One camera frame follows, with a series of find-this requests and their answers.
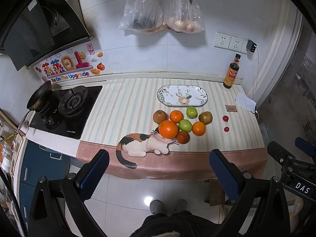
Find small orange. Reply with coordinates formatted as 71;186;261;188
169;110;184;124
192;121;206;136

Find dark red-orange tangerine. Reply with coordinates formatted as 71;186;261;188
176;131;190;144

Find brown apple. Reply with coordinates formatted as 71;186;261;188
199;111;213;125
153;110;168;125

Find green apple front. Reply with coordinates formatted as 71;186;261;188
178;119;192;133

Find green apple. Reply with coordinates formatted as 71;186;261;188
178;119;192;133
186;106;198;119

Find green apple back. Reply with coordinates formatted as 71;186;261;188
186;106;198;119

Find large orange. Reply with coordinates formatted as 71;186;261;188
158;120;179;139

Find small orange back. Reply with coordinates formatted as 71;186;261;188
169;110;184;124

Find blue cabinet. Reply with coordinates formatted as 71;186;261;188
19;141;70;224

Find small brown card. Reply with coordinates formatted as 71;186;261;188
225;104;238;112

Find black gas stove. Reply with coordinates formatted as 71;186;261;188
29;86;102;139

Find white folded paper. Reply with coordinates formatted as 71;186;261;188
235;93;256;113

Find small black frying pan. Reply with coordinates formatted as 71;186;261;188
16;81;52;134

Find oval floral ceramic plate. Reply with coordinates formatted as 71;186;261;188
157;85;208;107

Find soy sauce bottle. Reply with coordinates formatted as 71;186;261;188
223;54;241;89

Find black plug adapter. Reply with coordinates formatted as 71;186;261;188
246;40;257;53

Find black range hood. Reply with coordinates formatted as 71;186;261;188
1;0;94;70

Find plastic bag with eggs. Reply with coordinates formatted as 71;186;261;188
163;0;205;34

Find plastic bag dark contents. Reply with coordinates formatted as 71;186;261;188
119;0;165;34

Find white charger cable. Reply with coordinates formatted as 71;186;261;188
250;48;260;121

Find colourful wall sticker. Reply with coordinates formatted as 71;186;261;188
33;41;108;84

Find white double wall socket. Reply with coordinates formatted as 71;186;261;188
214;32;247;54

